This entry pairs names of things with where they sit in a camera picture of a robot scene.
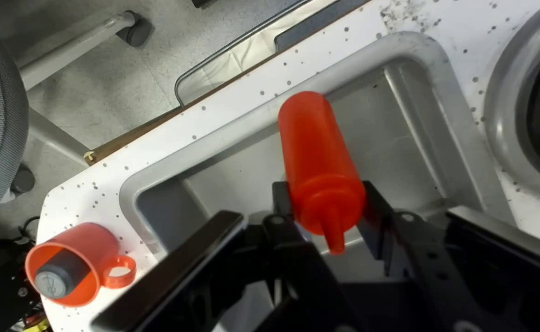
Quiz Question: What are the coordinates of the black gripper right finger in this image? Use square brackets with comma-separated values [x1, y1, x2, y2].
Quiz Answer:
[359, 181, 540, 332]

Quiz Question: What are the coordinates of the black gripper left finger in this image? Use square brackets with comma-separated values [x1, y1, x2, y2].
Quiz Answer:
[90, 181, 349, 332]

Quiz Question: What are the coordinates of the orange sauce bottle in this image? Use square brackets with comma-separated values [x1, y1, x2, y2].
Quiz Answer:
[276, 91, 368, 257]

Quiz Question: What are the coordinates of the grey metal sink basin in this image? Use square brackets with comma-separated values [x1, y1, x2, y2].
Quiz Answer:
[117, 32, 515, 261]

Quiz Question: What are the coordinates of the orange plastic cup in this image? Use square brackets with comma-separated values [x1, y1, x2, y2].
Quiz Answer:
[23, 222, 137, 309]

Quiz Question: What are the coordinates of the grey cylinder in cup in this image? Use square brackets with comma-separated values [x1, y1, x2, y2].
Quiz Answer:
[32, 248, 90, 301]

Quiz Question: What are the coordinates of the small yellow item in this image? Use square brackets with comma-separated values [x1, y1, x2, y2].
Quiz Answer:
[8, 312, 49, 332]

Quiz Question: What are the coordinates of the grey oven door handle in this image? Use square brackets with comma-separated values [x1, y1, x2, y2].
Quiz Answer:
[16, 10, 154, 93]

